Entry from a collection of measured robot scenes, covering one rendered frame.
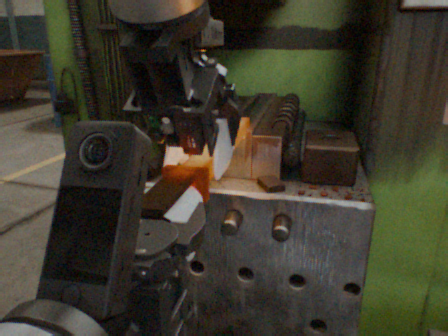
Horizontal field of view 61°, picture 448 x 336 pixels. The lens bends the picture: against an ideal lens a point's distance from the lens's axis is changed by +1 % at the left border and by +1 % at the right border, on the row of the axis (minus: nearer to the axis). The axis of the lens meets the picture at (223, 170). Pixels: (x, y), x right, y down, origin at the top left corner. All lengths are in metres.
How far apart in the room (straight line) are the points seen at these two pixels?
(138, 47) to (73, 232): 0.14
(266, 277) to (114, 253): 0.46
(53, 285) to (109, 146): 0.08
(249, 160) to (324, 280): 0.23
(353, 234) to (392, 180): 0.22
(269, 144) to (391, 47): 0.28
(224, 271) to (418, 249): 0.41
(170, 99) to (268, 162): 0.34
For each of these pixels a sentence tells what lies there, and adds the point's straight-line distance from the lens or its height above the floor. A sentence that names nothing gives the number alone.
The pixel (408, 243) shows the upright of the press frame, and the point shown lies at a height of 0.75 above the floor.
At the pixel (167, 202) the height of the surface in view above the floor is 1.02.
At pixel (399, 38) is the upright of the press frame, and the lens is 0.74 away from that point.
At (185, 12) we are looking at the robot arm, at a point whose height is 1.16.
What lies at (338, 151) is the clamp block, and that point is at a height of 0.97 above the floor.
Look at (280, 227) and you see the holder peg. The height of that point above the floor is 0.88.
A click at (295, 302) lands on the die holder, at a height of 0.72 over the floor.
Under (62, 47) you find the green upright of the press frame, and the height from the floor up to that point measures 1.12.
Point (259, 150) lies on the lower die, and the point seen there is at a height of 0.97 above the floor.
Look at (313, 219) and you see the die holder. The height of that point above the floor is 0.88.
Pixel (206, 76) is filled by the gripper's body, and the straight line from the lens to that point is 0.34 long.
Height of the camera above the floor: 1.15
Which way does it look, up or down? 20 degrees down
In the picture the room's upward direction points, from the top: straight up
